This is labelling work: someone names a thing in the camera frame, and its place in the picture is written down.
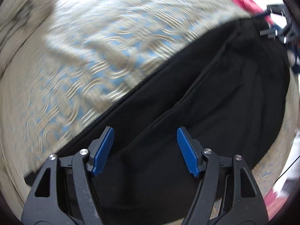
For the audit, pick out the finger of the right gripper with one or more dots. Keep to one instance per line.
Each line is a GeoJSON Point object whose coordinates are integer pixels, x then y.
{"type": "Point", "coordinates": [270, 33]}
{"type": "Point", "coordinates": [278, 9]}

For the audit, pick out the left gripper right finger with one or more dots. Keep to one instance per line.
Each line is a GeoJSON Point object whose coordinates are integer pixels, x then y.
{"type": "Point", "coordinates": [191, 150]}

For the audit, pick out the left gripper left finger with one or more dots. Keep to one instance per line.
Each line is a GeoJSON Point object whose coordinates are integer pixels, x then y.
{"type": "Point", "coordinates": [99, 150]}

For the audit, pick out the black pants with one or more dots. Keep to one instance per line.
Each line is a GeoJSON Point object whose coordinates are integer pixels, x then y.
{"type": "Point", "coordinates": [228, 89]}

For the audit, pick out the blue beige patterned bedspread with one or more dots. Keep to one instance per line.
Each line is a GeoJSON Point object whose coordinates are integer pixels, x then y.
{"type": "Point", "coordinates": [85, 57]}

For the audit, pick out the folded patterned comforter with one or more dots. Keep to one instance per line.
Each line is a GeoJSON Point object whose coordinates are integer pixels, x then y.
{"type": "Point", "coordinates": [19, 19]}

